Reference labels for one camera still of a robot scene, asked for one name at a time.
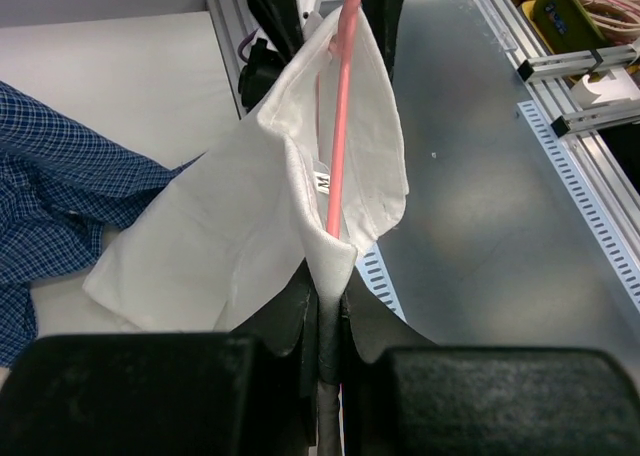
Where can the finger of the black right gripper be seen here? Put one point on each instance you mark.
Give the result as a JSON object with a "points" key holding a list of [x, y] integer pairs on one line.
{"points": [[280, 20], [383, 17]]}

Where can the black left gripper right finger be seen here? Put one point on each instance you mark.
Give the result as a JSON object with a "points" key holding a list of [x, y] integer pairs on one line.
{"points": [[405, 395]]}

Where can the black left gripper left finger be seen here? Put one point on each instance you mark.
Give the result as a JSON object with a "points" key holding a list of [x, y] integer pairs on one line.
{"points": [[249, 391]]}

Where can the pink wire hanger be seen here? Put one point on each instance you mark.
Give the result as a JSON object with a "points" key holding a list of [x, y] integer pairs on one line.
{"points": [[341, 46]]}

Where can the white shirt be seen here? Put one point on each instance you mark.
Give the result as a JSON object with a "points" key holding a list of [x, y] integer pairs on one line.
{"points": [[228, 233]]}

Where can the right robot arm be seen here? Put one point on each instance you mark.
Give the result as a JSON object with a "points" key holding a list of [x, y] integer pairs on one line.
{"points": [[262, 69]]}

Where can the blue checkered shirt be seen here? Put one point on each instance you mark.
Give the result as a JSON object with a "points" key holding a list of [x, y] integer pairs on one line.
{"points": [[62, 184]]}

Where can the aluminium mounting rail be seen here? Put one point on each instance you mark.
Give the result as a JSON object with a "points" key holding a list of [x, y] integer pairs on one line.
{"points": [[232, 22]]}

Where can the yellow box of cables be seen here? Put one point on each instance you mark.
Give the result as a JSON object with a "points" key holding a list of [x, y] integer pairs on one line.
{"points": [[575, 25]]}

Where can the slotted cable duct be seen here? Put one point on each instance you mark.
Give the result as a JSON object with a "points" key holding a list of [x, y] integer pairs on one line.
{"points": [[373, 271]]}

